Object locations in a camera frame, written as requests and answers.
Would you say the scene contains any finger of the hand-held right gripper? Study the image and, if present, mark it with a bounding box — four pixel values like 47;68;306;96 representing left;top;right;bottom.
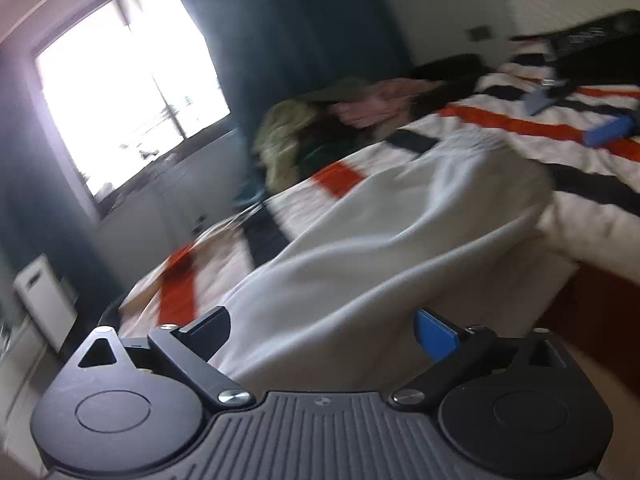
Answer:
585;114;640;148
522;77;571;116

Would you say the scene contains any dark clothes pile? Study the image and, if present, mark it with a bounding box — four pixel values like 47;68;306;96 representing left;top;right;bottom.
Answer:
300;110;361;151

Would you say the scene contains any striped blanket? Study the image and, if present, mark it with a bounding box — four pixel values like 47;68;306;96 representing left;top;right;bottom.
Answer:
117;40;640;391

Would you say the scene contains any yellow-green knit blanket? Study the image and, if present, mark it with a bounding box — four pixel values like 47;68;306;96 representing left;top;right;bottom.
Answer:
252;100;326;193

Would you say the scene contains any white air purifier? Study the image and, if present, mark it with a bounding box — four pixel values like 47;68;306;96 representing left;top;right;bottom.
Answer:
14;255;78;353

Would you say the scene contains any pink garment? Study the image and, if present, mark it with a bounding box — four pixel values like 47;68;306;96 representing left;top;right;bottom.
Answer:
335;77;426;131

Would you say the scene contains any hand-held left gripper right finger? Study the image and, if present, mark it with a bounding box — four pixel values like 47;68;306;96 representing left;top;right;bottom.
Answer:
389;308;576;407

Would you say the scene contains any black armchair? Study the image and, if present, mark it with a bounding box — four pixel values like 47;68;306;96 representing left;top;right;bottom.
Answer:
410;52;496;96

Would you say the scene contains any window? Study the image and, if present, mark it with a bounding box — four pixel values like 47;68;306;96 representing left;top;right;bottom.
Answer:
32;0;236;206

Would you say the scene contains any white sweatshirt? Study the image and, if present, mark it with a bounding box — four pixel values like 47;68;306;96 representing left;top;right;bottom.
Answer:
205;142;553;396

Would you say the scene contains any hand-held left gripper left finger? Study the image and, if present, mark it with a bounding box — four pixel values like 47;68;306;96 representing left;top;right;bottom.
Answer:
70;306;256;408

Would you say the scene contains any blue curtain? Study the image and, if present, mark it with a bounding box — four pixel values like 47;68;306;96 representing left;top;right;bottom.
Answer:
0;55;116;306
165;0;416;201

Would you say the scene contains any white patterned panel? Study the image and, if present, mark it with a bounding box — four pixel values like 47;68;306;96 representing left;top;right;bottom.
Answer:
505;0;640;38

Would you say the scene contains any green garment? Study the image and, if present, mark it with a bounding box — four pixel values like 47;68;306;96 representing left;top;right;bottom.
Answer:
300;142;351;171

